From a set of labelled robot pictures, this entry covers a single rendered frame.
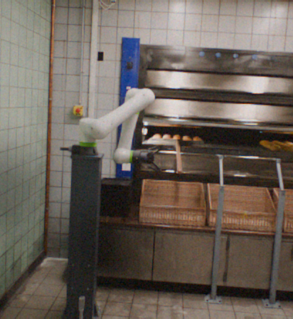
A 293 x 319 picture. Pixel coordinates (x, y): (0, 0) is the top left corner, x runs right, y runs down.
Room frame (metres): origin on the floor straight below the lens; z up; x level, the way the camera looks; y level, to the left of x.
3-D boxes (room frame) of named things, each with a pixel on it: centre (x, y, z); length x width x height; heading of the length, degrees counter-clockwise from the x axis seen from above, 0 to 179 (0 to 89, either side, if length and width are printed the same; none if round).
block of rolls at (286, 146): (4.15, -1.38, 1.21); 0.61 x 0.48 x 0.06; 178
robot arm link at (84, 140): (2.74, 0.45, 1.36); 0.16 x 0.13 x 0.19; 33
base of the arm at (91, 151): (2.75, 0.51, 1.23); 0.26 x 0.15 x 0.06; 91
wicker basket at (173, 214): (3.49, -0.19, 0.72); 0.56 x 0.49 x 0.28; 89
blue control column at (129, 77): (4.70, 0.23, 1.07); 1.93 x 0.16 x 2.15; 178
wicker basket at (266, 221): (3.46, -0.78, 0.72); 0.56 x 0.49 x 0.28; 86
